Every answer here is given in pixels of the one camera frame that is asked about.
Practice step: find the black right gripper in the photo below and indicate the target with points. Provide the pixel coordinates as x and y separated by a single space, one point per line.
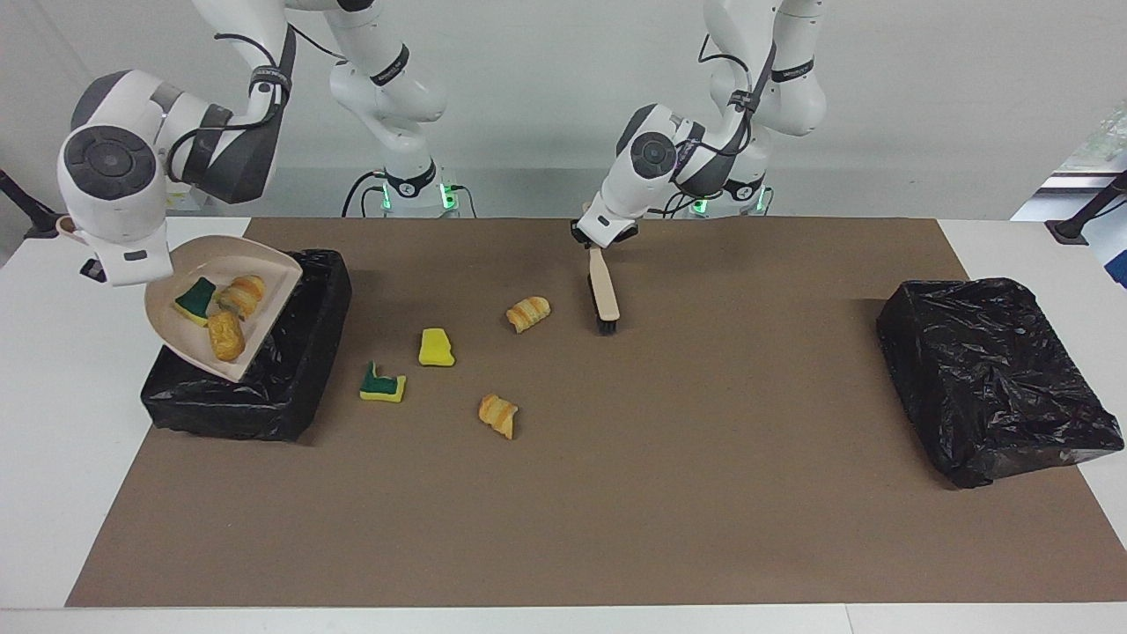
94 270

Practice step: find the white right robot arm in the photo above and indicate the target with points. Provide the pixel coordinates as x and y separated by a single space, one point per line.
114 158

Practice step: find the notched green yellow sponge piece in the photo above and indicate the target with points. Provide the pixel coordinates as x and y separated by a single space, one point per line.
383 387

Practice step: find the black bag lined bin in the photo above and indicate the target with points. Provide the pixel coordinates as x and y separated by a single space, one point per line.
290 387
986 379

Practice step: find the brown table mat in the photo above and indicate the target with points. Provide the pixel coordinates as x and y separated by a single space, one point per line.
704 528

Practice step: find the beige plastic dustpan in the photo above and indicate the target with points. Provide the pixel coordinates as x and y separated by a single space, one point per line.
180 339

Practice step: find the small green yellow sponge piece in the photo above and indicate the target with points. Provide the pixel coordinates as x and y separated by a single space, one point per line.
195 301

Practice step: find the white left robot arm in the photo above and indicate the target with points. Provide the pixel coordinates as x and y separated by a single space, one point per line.
656 154

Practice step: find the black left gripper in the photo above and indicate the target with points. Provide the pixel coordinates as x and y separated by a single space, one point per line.
592 242

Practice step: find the brown bread roll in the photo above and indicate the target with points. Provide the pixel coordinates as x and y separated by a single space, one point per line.
226 337

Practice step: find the striped croissant piece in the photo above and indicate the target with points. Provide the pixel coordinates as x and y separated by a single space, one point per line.
528 313
496 412
244 295

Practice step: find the black clamp stand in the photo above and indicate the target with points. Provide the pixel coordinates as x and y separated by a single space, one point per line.
1070 231
35 220

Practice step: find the white power strip box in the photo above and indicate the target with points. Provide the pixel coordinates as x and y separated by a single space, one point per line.
180 201

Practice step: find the beige brush with black bristles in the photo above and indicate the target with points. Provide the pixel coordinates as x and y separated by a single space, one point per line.
603 286

